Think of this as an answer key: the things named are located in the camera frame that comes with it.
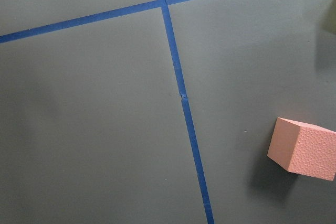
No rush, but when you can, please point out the yellow foam block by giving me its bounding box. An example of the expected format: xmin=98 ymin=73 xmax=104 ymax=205
xmin=321 ymin=0 xmax=336 ymax=34

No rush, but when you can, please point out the orange foam block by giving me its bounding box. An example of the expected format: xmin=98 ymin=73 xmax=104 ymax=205
xmin=267 ymin=118 xmax=335 ymax=181

